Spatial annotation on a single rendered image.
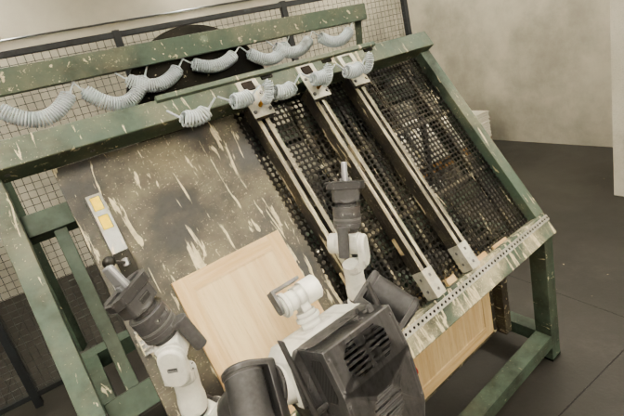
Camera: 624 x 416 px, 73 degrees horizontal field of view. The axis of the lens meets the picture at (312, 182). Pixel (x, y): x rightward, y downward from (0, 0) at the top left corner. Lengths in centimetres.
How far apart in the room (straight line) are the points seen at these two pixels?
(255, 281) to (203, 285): 19
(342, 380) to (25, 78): 168
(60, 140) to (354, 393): 120
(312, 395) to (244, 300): 61
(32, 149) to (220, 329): 84
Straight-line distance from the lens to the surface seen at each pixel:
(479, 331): 265
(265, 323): 157
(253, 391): 101
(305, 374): 102
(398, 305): 118
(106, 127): 164
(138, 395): 155
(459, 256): 205
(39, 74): 209
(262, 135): 178
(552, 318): 284
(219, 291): 155
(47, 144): 161
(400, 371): 103
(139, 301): 107
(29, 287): 151
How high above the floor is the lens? 199
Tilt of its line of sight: 17 degrees down
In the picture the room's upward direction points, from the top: 14 degrees counter-clockwise
